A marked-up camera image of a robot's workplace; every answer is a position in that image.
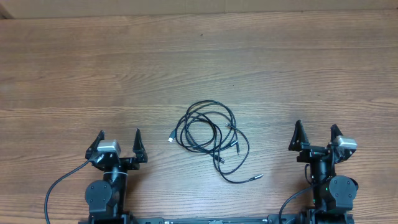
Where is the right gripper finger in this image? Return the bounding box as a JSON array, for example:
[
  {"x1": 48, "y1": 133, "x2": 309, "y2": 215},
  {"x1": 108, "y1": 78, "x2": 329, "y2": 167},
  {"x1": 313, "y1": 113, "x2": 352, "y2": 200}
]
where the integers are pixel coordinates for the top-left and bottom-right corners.
[
  {"x1": 288, "y1": 120, "x2": 310, "y2": 152},
  {"x1": 330, "y1": 124, "x2": 343, "y2": 146}
]

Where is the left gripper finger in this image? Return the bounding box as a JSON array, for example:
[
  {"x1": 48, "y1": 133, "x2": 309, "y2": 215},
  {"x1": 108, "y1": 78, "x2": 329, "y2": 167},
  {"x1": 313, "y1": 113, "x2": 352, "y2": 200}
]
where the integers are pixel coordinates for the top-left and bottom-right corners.
[
  {"x1": 132, "y1": 129, "x2": 148, "y2": 163},
  {"x1": 85, "y1": 130, "x2": 104, "y2": 159}
]

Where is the black thin charging cable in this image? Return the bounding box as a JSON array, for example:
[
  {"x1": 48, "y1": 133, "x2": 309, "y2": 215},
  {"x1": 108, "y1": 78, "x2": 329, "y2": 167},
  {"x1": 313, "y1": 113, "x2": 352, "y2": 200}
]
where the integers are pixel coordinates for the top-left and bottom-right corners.
[{"x1": 185, "y1": 100, "x2": 241, "y2": 155}]

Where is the black short cable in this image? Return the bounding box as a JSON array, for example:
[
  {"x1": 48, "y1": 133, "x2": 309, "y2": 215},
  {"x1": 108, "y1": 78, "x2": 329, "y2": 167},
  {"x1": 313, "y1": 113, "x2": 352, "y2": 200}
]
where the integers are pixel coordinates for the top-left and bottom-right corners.
[{"x1": 213, "y1": 123, "x2": 264, "y2": 184}]

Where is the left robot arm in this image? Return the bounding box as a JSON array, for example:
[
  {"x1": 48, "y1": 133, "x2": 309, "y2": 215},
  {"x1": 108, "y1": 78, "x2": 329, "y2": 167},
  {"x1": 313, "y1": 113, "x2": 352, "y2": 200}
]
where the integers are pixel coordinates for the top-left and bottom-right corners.
[{"x1": 85, "y1": 130, "x2": 148, "y2": 224}]

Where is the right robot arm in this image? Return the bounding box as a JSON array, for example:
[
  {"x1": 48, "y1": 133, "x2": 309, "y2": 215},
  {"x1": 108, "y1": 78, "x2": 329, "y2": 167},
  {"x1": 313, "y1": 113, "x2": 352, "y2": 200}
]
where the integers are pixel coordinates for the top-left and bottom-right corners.
[{"x1": 278, "y1": 120, "x2": 359, "y2": 224}]

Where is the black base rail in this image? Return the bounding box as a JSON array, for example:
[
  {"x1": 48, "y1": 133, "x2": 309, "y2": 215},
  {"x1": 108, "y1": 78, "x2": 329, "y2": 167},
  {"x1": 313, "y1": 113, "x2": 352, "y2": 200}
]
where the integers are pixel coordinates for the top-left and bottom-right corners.
[{"x1": 77, "y1": 213, "x2": 355, "y2": 224}]

